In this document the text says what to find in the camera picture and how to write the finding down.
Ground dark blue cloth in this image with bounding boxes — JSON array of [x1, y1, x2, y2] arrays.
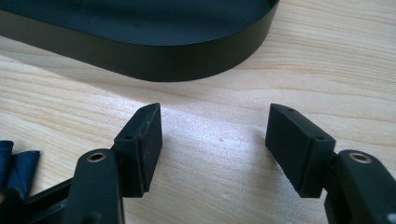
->
[[0, 140, 41, 199]]

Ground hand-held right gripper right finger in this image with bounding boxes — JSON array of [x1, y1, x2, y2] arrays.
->
[[264, 103, 337, 199]]

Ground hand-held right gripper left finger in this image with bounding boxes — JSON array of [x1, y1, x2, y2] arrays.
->
[[112, 103, 163, 199]]

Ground black oval tray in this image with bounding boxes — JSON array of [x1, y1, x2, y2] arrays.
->
[[0, 0, 281, 83]]

